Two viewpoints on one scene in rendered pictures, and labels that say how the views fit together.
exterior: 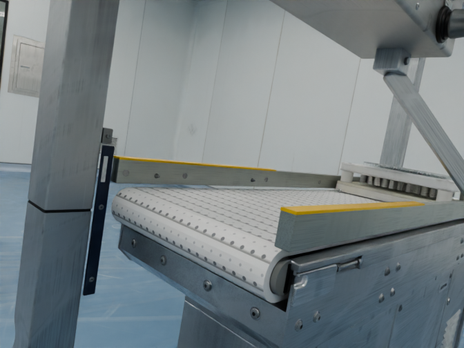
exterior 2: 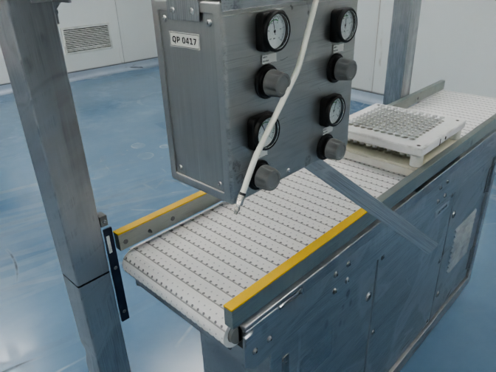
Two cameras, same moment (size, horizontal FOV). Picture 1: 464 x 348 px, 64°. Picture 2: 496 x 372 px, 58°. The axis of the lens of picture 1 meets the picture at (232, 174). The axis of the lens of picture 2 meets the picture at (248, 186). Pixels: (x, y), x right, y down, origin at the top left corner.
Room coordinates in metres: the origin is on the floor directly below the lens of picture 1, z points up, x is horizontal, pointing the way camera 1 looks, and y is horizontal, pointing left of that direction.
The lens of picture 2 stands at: (-0.15, -0.10, 1.24)
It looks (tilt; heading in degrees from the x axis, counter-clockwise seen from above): 27 degrees down; 2
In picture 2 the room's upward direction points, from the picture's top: 2 degrees counter-clockwise
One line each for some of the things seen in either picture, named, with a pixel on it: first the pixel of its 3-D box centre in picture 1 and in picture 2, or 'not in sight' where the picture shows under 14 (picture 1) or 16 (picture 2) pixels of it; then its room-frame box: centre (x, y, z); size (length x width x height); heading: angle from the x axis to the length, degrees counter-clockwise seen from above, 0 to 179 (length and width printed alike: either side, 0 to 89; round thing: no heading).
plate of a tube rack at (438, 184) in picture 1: (409, 177); (395, 126); (0.91, -0.43, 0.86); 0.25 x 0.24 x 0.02; 48
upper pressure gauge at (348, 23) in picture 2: not in sight; (344, 25); (0.39, -0.19, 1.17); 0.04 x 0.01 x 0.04; 138
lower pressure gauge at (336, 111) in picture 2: not in sight; (332, 110); (0.38, -0.18, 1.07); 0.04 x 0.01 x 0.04; 138
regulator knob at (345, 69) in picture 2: not in sight; (343, 64); (0.38, -0.19, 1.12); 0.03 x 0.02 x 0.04; 138
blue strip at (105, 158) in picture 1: (98, 221); (116, 276); (0.47, 0.16, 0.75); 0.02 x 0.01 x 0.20; 138
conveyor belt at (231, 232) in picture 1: (396, 212); (384, 162); (0.88, -0.40, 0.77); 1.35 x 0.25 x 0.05; 138
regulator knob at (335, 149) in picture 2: (457, 18); (333, 145); (0.37, -0.19, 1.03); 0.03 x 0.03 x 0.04; 48
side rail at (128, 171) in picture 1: (346, 181); (337, 135); (0.97, -0.30, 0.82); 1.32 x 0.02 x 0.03; 138
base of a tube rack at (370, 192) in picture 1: (404, 196); (393, 145); (0.91, -0.43, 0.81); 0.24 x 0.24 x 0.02; 48
